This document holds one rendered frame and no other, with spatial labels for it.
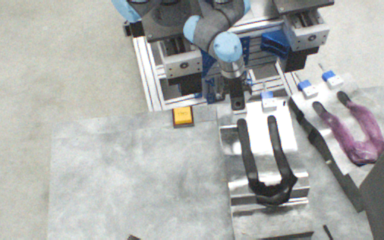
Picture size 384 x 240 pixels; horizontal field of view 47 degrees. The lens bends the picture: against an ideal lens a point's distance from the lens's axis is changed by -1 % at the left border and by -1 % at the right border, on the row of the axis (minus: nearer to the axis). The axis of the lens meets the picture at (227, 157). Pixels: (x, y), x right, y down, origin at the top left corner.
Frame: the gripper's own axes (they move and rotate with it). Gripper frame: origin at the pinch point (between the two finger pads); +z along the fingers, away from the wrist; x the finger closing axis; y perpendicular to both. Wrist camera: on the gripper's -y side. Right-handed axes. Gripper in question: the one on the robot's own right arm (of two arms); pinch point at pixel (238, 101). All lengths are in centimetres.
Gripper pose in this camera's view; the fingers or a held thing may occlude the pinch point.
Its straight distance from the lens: 155.7
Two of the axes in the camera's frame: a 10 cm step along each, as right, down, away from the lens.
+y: -1.5, -9.4, 3.1
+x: -9.8, 1.7, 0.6
